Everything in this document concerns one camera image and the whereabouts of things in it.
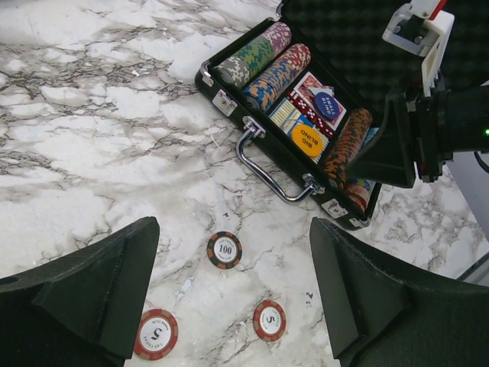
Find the yellow big blind button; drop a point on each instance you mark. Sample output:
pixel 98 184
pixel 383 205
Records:
pixel 307 139

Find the black poker chip case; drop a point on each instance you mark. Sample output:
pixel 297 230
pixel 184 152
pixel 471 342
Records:
pixel 341 44

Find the blue playing card deck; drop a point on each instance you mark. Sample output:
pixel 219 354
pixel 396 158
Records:
pixel 286 116

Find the red 5 poker chip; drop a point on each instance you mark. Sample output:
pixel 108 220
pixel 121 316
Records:
pixel 269 321
pixel 157 335

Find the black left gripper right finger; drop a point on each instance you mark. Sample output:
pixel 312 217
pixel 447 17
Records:
pixel 382 311

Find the brown 100 poker chip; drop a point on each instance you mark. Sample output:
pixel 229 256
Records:
pixel 224 250

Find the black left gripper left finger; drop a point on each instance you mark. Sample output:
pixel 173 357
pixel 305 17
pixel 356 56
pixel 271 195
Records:
pixel 84 308

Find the blue small blind button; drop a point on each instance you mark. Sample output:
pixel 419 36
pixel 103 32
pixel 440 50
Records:
pixel 326 105

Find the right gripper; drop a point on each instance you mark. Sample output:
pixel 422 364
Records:
pixel 412 131

